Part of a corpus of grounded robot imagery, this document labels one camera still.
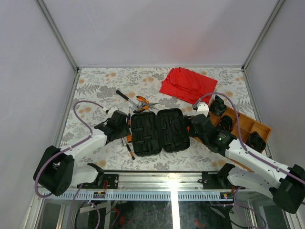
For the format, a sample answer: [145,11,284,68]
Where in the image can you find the large orange handled screwdriver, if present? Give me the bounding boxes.
[126,107,132,143]

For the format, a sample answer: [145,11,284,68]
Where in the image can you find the small orange black screwdriver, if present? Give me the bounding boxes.
[126,144,135,160]

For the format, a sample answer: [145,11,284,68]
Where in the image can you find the black plastic tool case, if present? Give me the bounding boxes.
[131,108,190,156]

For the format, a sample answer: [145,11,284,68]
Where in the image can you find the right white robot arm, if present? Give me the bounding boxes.
[190,114,305,214]

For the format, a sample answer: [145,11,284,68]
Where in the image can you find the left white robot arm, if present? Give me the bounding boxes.
[33,110,130,197]

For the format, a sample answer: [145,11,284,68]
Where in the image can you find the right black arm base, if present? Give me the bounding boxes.
[202,163,235,190]

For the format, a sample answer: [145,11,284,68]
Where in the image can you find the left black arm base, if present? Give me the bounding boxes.
[84,163,119,190]

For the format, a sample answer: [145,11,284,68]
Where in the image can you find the orange black pliers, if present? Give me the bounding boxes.
[133,95,157,114]

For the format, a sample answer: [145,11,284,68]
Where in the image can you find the wooden compartment tray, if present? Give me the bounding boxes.
[190,99,272,172]

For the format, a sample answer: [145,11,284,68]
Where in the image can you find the red folded cloth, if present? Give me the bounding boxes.
[160,67,218,105]

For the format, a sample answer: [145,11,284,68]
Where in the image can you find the black tape roll right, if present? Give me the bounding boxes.
[246,131,266,152]

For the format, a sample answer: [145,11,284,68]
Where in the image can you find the black handled hammer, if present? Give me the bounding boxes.
[116,90,139,110]

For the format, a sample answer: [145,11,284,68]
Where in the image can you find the aluminium front rail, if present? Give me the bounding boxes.
[38,171,237,202]

